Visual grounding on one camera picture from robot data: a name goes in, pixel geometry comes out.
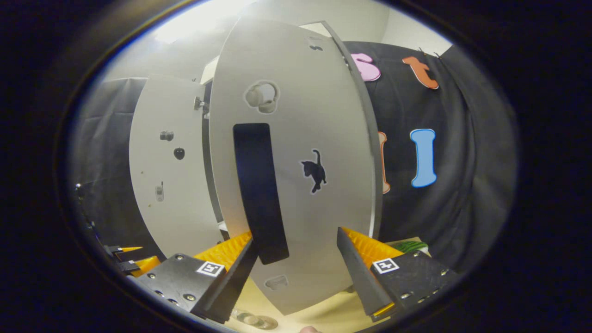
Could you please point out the black backdrop cloth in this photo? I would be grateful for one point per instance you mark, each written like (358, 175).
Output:
(453, 212)

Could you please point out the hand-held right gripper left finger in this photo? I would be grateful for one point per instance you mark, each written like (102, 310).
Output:
(238, 277)

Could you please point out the watermelon slice toy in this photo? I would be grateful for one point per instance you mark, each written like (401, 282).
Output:
(411, 246)

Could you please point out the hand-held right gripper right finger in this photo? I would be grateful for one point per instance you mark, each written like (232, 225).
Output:
(358, 273)

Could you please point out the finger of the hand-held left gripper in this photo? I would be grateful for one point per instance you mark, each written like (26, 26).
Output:
(145, 264)
(118, 250)

